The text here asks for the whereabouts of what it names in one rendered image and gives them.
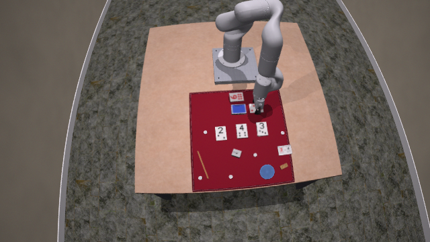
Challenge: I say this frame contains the dark red card cloth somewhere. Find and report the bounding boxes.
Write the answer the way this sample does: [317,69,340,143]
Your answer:
[191,90,293,190]

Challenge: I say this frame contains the blue playing card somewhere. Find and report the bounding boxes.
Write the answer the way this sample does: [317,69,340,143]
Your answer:
[231,104,247,114]

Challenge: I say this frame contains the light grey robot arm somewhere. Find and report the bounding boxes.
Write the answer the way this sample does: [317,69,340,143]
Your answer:
[215,0,284,100]

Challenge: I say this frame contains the blue round disc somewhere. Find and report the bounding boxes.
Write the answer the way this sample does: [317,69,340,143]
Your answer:
[260,165,275,179]

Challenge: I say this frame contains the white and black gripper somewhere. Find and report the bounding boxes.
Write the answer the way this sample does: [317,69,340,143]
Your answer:
[253,96,265,115]

